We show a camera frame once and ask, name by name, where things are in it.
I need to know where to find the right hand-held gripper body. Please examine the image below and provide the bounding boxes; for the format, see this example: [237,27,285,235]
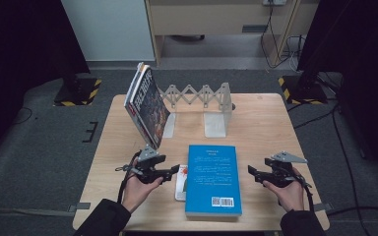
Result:
[265,150,309,189]

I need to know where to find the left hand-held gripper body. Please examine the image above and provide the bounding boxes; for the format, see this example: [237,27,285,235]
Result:
[115,146,165,185]

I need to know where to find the grey tape piece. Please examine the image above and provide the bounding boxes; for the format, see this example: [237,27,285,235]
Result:
[313,202,334,212]
[68,202,92,213]

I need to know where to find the grey metal expandable book stand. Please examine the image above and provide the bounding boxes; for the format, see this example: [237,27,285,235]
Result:
[158,82,236,140]

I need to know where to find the orange edged magazine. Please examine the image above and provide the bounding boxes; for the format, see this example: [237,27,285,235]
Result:
[123,61,146,107]

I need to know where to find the striped black stand base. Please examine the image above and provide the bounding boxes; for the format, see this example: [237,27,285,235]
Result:
[278,70,329,106]
[52,73,102,107]

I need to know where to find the light wooden desk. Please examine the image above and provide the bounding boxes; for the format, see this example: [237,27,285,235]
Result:
[144,0,321,68]

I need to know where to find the person's left hand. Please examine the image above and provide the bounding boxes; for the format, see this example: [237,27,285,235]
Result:
[121,175,164,214]

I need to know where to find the dark cover magazine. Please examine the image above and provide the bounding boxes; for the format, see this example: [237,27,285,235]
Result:
[131,67,171,150]

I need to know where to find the hand-held gripper cable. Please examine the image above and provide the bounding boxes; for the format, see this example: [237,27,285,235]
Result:
[294,173,317,214]
[116,150,143,205]

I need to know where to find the black curtain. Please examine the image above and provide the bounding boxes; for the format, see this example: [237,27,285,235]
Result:
[296,0,378,178]
[0,0,92,165]

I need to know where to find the long black floor cable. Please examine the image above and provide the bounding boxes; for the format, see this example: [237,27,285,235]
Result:
[331,102,365,236]

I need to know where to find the black floor tape mark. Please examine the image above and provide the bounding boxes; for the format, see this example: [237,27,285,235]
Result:
[82,121,98,144]

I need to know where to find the white cabinet panel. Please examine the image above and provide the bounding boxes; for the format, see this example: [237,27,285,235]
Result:
[60,0,156,62]

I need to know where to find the black hanging cable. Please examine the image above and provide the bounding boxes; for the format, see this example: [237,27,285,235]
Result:
[260,4,288,70]

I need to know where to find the person's right hand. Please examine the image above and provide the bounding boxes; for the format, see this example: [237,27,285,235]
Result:
[263,168,305,212]

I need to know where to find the portrait cover magazine red banner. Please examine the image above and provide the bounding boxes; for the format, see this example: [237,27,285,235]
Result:
[126,65,154,148]

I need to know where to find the thin black floor cable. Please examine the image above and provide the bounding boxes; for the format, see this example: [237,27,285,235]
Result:
[13,106,33,126]

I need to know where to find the left hand-held gripper cable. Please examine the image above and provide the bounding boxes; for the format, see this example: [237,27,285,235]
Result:
[116,150,143,205]

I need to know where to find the blue book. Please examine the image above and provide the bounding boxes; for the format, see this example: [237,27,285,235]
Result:
[184,145,243,219]

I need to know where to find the right hand-held gripper cable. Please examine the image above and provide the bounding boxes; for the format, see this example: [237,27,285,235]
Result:
[294,173,317,214]

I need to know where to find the small white picture book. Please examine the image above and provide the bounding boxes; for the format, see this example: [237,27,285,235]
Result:
[174,164,189,202]

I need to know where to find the white cable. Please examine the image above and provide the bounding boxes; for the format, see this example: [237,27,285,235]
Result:
[283,33,306,72]

